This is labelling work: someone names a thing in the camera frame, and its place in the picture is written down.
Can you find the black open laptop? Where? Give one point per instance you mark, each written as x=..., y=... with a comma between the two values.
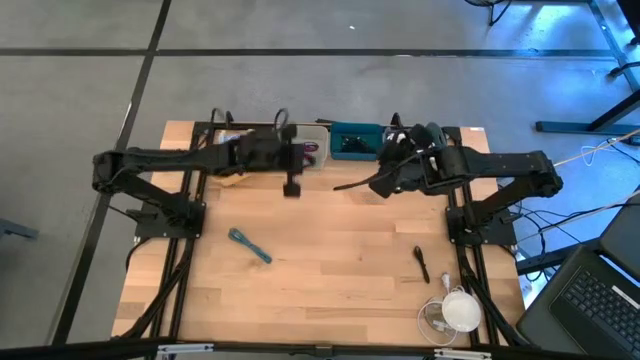
x=595, y=300

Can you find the black desk leg frame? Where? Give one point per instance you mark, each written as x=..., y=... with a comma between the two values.
x=570, y=126

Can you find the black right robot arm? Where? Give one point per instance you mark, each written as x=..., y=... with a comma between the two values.
x=500, y=162

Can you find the teal plastic bin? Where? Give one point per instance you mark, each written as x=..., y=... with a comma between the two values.
x=337, y=131

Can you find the black aluminium table frame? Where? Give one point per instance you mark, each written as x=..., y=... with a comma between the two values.
x=450, y=200

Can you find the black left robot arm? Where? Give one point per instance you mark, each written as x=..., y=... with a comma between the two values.
x=165, y=159

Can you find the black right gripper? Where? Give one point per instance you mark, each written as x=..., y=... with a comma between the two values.
x=415, y=165

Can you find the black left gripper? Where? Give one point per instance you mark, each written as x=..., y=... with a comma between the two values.
x=270, y=150

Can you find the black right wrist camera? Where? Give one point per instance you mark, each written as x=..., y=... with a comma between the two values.
x=385, y=186

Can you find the clear white plastic bin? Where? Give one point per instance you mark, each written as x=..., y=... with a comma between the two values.
x=320, y=135

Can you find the yellow plastic bin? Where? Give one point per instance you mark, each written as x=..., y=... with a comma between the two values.
x=235, y=180

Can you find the grey stand foot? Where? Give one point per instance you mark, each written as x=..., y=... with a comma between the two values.
x=15, y=229

